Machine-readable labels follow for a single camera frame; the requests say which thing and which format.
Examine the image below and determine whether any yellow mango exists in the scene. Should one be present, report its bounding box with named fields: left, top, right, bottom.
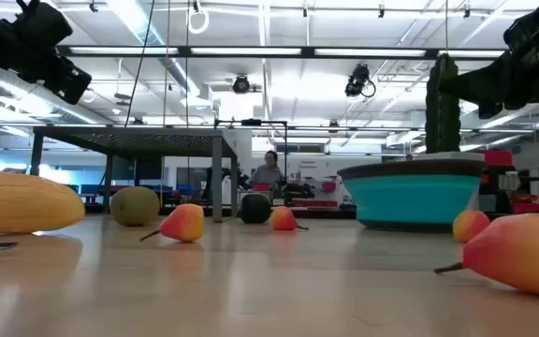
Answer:
left=0, top=170, right=87, bottom=237

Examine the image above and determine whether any blue bowl with grey rim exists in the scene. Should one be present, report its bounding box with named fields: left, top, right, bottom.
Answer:
left=337, top=158, right=486, bottom=233

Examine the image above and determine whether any small orange toy pear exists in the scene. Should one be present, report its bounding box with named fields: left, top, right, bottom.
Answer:
left=269, top=205, right=310, bottom=232
left=452, top=209, right=492, bottom=243
left=433, top=212, right=539, bottom=298
left=138, top=202, right=207, bottom=244

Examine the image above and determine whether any brown-green kiwi fruit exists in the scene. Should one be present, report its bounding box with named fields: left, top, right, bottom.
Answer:
left=109, top=185, right=162, bottom=228

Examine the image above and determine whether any black avocado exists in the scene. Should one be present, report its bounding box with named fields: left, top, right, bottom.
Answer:
left=238, top=193, right=273, bottom=226

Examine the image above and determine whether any green cactus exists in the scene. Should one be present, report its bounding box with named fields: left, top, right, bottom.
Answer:
left=425, top=52, right=462, bottom=154

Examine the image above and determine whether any rack with red bins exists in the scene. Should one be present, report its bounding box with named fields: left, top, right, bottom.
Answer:
left=477, top=149, right=539, bottom=215

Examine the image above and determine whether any black overhead light bar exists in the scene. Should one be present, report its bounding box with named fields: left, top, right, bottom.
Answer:
left=56, top=44, right=509, bottom=61

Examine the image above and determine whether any white shelf with red bins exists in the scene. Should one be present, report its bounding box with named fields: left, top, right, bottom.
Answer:
left=287, top=180, right=341, bottom=208

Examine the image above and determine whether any person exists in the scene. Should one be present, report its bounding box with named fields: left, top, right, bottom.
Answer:
left=249, top=150, right=286, bottom=187

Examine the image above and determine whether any hanging black cable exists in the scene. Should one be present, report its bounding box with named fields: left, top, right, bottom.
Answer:
left=124, top=0, right=157, bottom=129

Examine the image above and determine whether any black ceiling camera with cable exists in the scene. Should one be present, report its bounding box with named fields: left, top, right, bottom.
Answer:
left=343, top=63, right=377, bottom=100

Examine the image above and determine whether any white hanging cable ring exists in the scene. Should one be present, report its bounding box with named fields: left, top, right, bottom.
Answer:
left=186, top=0, right=211, bottom=36

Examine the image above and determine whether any black round ceiling camera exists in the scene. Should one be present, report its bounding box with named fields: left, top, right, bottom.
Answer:
left=231, top=74, right=252, bottom=95

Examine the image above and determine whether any black aluminium table frame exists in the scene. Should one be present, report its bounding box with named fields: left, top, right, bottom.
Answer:
left=81, top=204, right=362, bottom=221

